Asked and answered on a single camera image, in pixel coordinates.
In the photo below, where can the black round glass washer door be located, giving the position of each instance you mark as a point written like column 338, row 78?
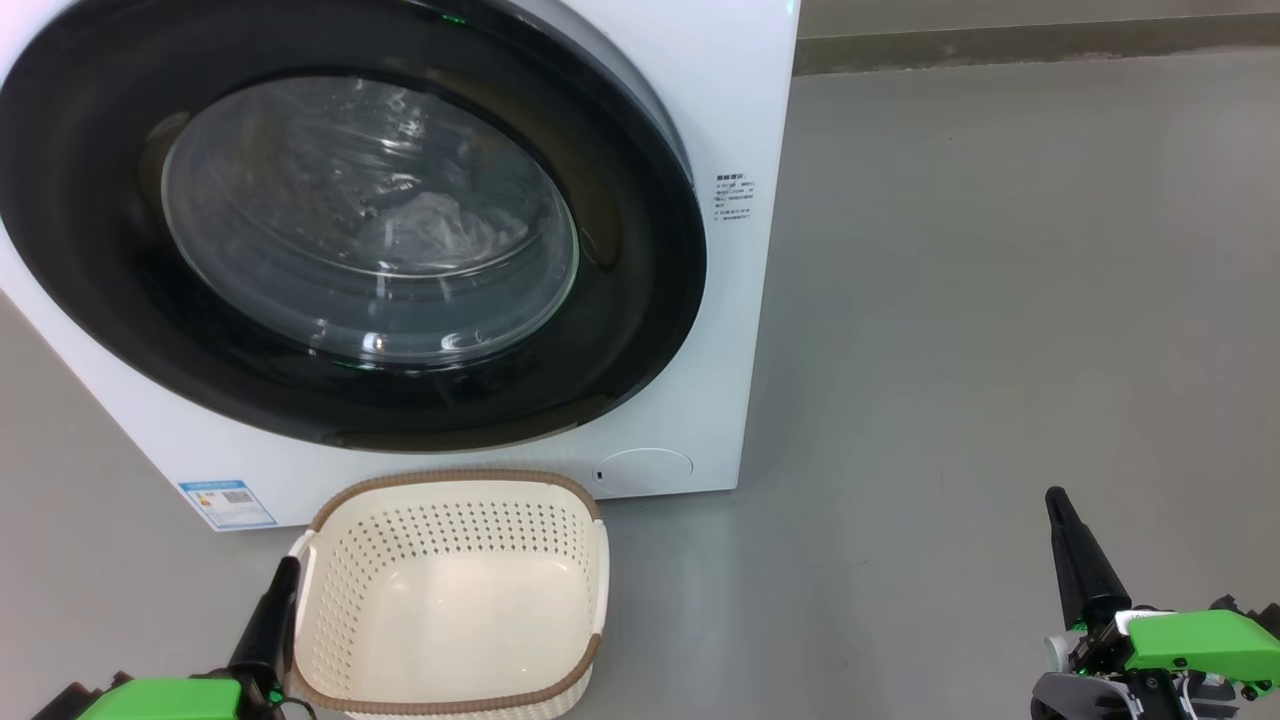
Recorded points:
column 640, row 300

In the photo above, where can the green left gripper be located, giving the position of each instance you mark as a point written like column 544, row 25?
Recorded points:
column 170, row 700

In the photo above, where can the cream perforated laundry basket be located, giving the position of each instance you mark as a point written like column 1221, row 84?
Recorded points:
column 450, row 610

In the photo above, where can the blue energy label sticker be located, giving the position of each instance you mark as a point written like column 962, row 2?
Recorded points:
column 228, row 505

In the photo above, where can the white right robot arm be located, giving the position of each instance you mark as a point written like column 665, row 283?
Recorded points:
column 1075, row 698

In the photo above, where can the white front-load washing machine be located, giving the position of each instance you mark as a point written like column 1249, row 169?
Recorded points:
column 740, row 330

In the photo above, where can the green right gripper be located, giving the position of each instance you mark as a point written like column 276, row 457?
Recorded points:
column 1190, row 645

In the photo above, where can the round white filter cover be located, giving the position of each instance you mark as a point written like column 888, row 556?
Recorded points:
column 645, row 470

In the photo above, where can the white garment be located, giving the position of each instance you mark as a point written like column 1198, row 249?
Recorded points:
column 430, row 228

